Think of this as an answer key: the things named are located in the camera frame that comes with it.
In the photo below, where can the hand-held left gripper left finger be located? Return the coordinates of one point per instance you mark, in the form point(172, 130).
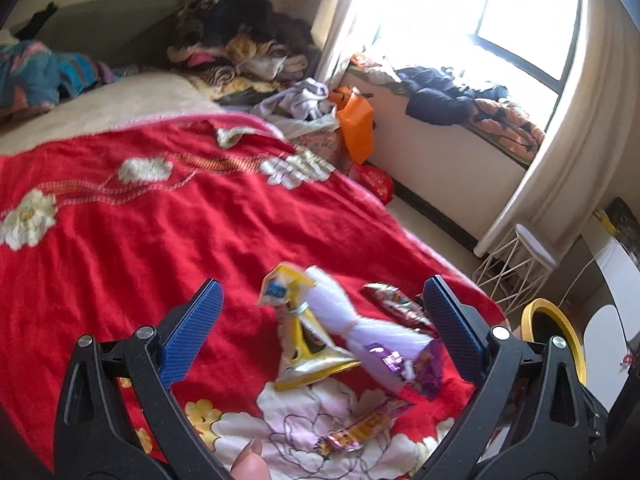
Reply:
point(192, 322)

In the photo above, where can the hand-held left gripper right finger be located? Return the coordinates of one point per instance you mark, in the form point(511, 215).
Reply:
point(450, 320)

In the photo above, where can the long red snack wrapper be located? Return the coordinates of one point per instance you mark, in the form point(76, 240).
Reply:
point(400, 305)

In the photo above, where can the purple snack wrapper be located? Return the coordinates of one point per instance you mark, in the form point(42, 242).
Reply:
point(425, 370)

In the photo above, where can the white twisted plastic wrapper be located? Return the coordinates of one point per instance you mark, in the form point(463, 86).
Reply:
point(370, 345)

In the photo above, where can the yellow rimmed trash bin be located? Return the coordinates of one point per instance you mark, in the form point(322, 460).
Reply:
point(542, 322)

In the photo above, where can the yellow snack wrapper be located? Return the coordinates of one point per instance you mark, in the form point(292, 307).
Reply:
point(300, 355)

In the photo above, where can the orange snack bar wrapper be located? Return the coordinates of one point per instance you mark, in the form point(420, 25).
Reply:
point(360, 427)

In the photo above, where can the person's left hand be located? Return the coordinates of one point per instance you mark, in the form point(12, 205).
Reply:
point(252, 462)

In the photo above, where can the red floral blanket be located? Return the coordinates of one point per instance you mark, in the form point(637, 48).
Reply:
point(125, 260)

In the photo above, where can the white window bench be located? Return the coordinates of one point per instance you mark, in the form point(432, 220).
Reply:
point(435, 170)

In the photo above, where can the red plastic bag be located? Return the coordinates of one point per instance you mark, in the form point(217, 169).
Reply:
point(377, 180)

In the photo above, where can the white desk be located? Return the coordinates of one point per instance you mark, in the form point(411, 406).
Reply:
point(612, 270)

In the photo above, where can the dark box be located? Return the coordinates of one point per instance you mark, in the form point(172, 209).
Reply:
point(622, 225)

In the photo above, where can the orange patterned blanket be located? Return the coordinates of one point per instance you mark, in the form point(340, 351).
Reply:
point(510, 127)

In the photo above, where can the wide cream curtain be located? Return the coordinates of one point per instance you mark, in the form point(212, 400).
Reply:
point(575, 150)

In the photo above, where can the orange bag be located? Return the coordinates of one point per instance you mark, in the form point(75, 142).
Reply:
point(357, 130)

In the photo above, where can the pink floral box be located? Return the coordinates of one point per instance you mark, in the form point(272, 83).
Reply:
point(320, 147)

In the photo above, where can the beige bed sheet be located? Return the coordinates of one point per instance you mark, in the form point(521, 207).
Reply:
point(125, 105)

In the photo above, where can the grey white garment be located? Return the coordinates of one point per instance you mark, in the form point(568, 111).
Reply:
point(300, 100)

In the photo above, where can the blue patterned quilt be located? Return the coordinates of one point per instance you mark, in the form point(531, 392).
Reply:
point(35, 75)

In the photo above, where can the pile of clothes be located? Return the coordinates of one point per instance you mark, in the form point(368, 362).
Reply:
point(240, 25)

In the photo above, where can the grey green headboard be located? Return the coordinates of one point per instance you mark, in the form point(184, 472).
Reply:
point(110, 30)

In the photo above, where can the narrow cream curtain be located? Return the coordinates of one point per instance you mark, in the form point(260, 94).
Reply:
point(340, 20)

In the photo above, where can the dark framed window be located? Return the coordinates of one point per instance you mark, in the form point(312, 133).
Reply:
point(525, 5)

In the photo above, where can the black cloth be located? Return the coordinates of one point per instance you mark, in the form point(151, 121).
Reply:
point(37, 22)

